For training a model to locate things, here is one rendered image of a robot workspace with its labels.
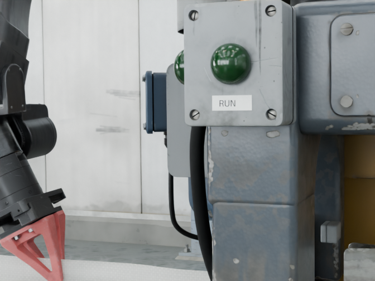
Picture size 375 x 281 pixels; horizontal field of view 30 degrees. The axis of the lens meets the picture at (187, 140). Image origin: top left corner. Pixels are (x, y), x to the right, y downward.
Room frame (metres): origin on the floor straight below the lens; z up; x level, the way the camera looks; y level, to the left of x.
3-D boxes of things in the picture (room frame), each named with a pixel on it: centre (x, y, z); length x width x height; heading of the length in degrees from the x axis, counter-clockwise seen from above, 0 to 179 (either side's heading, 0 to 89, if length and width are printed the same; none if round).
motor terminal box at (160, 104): (1.06, 0.03, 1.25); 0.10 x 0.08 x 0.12; 4
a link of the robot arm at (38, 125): (0.86, 0.22, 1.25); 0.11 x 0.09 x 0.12; 158
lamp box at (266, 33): (0.53, -0.04, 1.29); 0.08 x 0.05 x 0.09; 69
